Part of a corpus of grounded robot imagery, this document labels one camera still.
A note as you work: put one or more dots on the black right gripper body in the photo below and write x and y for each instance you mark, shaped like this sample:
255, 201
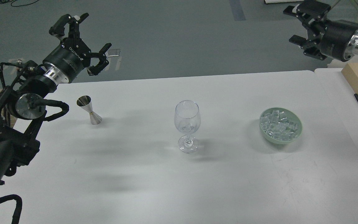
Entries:
340, 40

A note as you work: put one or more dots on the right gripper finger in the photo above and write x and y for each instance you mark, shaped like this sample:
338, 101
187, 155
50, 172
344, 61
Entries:
312, 15
310, 45

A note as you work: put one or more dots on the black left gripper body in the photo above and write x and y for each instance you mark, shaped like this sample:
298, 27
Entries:
66, 61

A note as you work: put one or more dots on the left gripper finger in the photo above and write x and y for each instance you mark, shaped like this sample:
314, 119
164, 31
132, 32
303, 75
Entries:
101, 56
58, 29

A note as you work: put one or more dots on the steel cocktail jigger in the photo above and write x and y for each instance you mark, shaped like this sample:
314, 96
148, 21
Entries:
84, 102

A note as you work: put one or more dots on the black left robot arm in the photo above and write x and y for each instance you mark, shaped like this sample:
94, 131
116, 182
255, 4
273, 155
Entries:
23, 106

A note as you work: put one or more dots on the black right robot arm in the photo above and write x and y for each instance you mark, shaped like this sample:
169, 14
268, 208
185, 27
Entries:
325, 38

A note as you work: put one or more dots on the green bowl of ice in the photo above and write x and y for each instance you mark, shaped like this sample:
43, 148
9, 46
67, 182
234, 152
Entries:
280, 126

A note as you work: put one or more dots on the clear wine glass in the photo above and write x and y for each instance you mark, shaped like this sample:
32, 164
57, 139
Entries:
187, 120

